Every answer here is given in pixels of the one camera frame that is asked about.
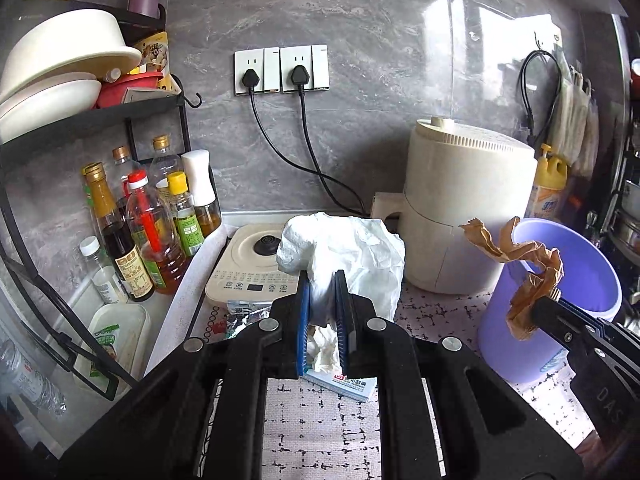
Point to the red cap oil bottle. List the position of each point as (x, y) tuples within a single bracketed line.
[(154, 233)]

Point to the patterned table mat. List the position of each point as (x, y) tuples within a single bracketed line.
[(315, 433)]

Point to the yellow dish soap bottle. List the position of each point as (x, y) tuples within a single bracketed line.
[(549, 183)]

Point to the clear gold cap bottle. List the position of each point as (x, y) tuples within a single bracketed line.
[(164, 163)]

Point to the red plastic bowl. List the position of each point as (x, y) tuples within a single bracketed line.
[(113, 93)]

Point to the black left shelf rack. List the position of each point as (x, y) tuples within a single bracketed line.
[(135, 26)]

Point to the green label yellow cap bottle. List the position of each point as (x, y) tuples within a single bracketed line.
[(182, 208)]

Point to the white air fryer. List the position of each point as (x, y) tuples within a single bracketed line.
[(456, 173)]

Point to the blue white medicine box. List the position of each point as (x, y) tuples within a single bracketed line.
[(360, 389)]

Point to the brown paper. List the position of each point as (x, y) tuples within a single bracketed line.
[(538, 270)]

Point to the dark soy sauce bottle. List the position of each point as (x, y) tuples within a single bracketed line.
[(119, 244)]

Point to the small white cap bottle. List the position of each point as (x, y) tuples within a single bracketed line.
[(101, 272)]

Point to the cream lower bowl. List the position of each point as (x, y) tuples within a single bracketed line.
[(46, 101)]

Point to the stainless steel pots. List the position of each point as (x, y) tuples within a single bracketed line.
[(626, 227)]

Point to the cream upper bowl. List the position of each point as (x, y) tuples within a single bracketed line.
[(84, 40)]

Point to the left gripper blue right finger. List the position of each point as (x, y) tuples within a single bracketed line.
[(342, 319)]

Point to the white top oil dispenser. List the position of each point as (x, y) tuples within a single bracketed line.
[(205, 203)]

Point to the snack packet on shelf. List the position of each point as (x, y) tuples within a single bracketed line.
[(155, 54)]

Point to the cream bowl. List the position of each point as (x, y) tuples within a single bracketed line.
[(46, 101), (84, 40)]

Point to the white hanging bags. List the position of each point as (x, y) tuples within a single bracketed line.
[(574, 131)]

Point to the black right dish rack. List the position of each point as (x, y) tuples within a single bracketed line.
[(608, 68)]

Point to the white wall socket panel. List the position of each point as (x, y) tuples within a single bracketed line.
[(274, 66)]

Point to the purple plastic bucket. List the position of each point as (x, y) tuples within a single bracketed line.
[(589, 282)]

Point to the white plastic lidded container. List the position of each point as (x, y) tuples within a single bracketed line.
[(122, 330)]

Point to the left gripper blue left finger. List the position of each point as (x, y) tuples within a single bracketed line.
[(302, 300)]

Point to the white tissue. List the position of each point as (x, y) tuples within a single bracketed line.
[(372, 259)]

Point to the silver foil wrapper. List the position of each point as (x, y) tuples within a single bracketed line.
[(242, 313)]

